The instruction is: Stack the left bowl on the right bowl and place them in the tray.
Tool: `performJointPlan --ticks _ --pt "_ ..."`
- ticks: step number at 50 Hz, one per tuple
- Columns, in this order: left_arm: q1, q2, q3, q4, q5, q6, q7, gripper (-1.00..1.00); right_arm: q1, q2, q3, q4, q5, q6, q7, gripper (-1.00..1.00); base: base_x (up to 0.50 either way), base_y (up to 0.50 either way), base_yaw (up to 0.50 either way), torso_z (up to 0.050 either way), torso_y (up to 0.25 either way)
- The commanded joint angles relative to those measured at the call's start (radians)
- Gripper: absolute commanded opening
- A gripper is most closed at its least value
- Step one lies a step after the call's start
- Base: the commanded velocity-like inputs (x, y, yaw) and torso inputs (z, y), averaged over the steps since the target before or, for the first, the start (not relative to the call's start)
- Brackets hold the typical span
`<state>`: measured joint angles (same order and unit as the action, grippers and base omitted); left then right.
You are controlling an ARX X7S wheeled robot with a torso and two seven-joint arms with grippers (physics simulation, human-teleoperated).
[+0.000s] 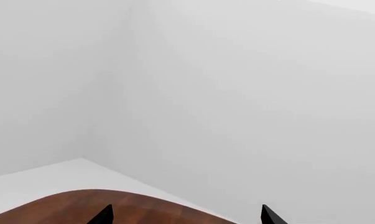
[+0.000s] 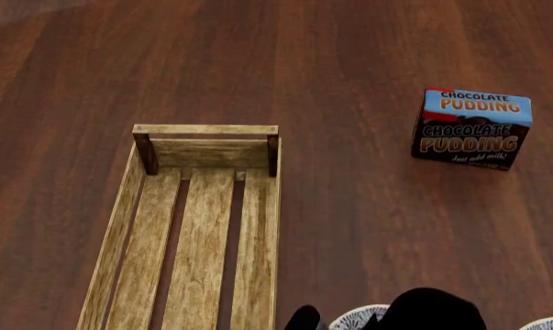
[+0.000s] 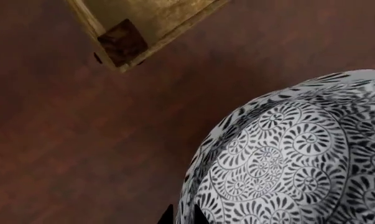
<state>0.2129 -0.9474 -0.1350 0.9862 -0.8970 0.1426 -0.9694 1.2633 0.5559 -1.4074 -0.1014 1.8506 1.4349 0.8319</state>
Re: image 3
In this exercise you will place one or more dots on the white bowl with black swirls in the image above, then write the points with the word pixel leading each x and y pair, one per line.
pixel 286 154

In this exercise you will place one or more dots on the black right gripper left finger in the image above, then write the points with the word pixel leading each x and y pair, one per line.
pixel 167 217

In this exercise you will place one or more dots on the wooden tray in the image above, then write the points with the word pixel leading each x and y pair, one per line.
pixel 143 30

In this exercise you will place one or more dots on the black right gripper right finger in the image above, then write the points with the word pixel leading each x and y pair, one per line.
pixel 200 215

